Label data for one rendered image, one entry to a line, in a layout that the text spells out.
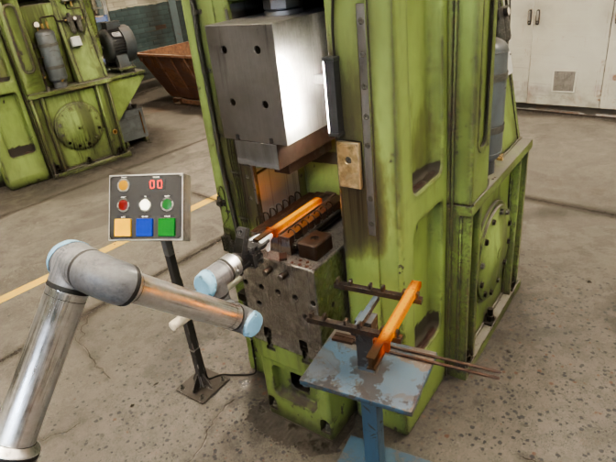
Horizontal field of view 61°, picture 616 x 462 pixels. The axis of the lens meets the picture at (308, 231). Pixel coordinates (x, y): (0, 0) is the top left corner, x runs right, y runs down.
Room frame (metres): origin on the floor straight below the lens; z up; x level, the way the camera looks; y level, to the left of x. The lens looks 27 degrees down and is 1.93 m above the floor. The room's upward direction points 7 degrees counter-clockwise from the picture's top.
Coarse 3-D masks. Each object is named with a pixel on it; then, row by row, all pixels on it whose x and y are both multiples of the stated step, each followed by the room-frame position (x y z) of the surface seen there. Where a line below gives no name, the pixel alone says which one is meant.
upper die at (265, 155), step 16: (320, 128) 2.00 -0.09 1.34; (240, 144) 1.89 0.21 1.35; (256, 144) 1.84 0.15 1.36; (272, 144) 1.80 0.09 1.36; (304, 144) 1.92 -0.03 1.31; (320, 144) 2.00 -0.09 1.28; (240, 160) 1.90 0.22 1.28; (256, 160) 1.85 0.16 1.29; (272, 160) 1.80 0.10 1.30; (288, 160) 1.83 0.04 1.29
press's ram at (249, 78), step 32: (224, 32) 1.89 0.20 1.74; (256, 32) 1.80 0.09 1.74; (288, 32) 1.82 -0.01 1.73; (320, 32) 1.96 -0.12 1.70; (224, 64) 1.90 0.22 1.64; (256, 64) 1.81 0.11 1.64; (288, 64) 1.80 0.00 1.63; (320, 64) 1.95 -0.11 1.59; (224, 96) 1.92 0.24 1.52; (256, 96) 1.82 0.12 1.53; (288, 96) 1.79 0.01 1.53; (320, 96) 1.93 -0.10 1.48; (224, 128) 1.94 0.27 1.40; (256, 128) 1.84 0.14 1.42; (288, 128) 1.77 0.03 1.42
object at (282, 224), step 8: (312, 200) 2.06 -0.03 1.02; (320, 200) 2.07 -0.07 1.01; (304, 208) 1.99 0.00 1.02; (288, 216) 1.93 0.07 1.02; (296, 216) 1.93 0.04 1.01; (280, 224) 1.87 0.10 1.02; (288, 224) 1.88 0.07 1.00; (264, 232) 1.80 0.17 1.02; (272, 232) 1.82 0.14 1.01; (256, 240) 1.75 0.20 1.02
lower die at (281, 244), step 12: (312, 192) 2.22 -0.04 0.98; (324, 192) 2.16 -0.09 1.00; (300, 204) 2.09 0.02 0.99; (324, 204) 2.05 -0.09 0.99; (336, 204) 2.06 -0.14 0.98; (276, 216) 2.02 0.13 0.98; (312, 216) 1.95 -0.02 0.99; (324, 216) 1.98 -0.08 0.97; (264, 228) 1.90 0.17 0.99; (288, 228) 1.86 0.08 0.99; (300, 228) 1.85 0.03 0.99; (312, 228) 1.91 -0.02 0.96; (324, 228) 1.98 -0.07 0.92; (276, 240) 1.83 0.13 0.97; (288, 240) 1.79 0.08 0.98; (288, 252) 1.79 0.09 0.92
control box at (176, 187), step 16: (112, 176) 2.15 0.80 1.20; (128, 176) 2.13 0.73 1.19; (144, 176) 2.11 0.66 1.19; (160, 176) 2.09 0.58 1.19; (176, 176) 2.07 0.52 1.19; (112, 192) 2.11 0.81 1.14; (128, 192) 2.09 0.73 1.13; (144, 192) 2.08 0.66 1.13; (160, 192) 2.06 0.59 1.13; (176, 192) 2.04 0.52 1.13; (112, 208) 2.08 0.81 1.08; (128, 208) 2.06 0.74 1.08; (160, 208) 2.03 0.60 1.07; (176, 208) 2.01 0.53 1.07; (112, 224) 2.05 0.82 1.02; (176, 224) 1.98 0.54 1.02; (112, 240) 2.01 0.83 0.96; (128, 240) 2.00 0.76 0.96; (144, 240) 1.98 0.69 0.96; (160, 240) 1.99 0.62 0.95; (176, 240) 1.99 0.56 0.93
